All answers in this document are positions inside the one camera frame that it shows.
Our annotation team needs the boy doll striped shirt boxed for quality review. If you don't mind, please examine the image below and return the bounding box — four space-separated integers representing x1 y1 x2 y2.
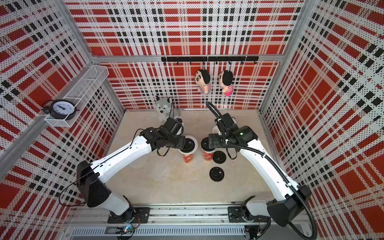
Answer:
194 70 212 95

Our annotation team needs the black hook rail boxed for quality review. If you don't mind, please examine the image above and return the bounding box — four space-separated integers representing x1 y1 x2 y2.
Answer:
161 56 260 63

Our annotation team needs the metal base rail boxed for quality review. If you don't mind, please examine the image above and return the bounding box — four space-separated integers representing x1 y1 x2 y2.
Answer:
59 202 316 240

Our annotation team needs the black lid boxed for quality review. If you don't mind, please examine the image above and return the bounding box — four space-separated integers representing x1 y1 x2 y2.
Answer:
181 138 196 154
213 151 227 164
209 167 225 182
201 137 212 152

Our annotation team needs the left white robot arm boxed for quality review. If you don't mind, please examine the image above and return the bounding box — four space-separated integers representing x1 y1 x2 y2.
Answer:
75 117 186 216

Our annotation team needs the red paper cup front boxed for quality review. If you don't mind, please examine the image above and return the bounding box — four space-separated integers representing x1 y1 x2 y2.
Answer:
203 151 215 162

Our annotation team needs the black round clock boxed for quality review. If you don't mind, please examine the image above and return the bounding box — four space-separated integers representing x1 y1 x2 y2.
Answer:
42 100 79 121

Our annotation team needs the grey white husky plush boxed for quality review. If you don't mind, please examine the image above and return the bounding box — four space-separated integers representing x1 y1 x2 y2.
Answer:
156 96 182 122

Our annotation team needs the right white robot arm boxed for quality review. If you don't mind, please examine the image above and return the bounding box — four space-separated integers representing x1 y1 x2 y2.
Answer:
208 113 318 240

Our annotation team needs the boy doll pink shirt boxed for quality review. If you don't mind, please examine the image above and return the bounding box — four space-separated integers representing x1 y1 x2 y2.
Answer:
219 70 234 97

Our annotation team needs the white wire basket shelf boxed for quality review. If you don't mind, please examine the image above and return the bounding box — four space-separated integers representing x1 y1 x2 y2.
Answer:
45 65 109 128

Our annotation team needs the red paper cup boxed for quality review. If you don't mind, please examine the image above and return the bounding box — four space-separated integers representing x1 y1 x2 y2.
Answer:
182 153 194 164
203 151 215 162

